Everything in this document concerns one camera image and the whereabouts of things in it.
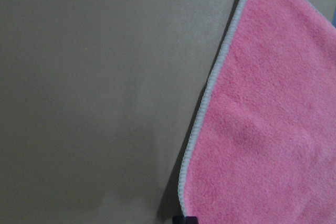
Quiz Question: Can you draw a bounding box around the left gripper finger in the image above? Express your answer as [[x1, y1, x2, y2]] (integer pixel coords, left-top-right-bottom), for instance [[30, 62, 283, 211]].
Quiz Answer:
[[173, 216, 198, 224]]

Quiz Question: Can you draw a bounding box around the pink grey-backed towel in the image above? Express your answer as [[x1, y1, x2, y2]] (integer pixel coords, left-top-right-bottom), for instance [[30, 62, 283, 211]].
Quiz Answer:
[[178, 0, 335, 223]]

